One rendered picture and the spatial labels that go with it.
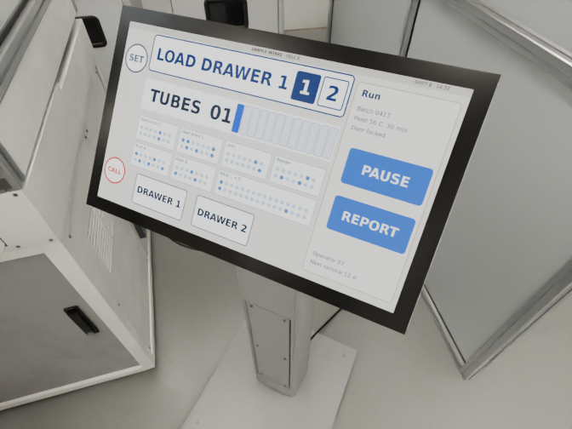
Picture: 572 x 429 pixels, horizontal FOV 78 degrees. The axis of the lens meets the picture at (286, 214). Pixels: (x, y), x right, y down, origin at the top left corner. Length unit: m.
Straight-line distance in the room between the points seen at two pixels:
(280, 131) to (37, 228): 0.55
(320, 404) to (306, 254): 0.97
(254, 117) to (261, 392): 1.08
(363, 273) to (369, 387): 1.04
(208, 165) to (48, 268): 0.55
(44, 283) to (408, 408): 1.19
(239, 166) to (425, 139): 0.23
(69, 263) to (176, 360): 0.72
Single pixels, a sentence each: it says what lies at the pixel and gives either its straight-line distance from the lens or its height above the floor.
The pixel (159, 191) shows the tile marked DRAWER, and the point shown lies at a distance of 0.56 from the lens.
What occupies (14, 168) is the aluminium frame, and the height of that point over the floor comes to 0.98.
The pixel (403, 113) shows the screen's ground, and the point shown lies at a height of 1.15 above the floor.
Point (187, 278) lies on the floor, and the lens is 1.69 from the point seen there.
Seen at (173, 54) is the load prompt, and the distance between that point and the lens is 0.57.
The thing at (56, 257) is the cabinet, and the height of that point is 0.75.
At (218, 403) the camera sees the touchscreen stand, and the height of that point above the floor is 0.04.
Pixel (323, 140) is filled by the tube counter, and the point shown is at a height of 1.11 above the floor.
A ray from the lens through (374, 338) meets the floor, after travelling 1.54.
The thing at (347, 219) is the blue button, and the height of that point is 1.05.
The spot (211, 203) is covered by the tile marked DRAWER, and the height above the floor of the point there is 1.02.
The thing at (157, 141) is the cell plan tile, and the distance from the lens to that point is 0.56.
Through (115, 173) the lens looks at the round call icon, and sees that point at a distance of 0.61.
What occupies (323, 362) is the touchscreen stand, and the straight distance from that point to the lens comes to 1.43.
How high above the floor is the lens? 1.38
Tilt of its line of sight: 48 degrees down
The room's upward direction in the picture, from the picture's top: straight up
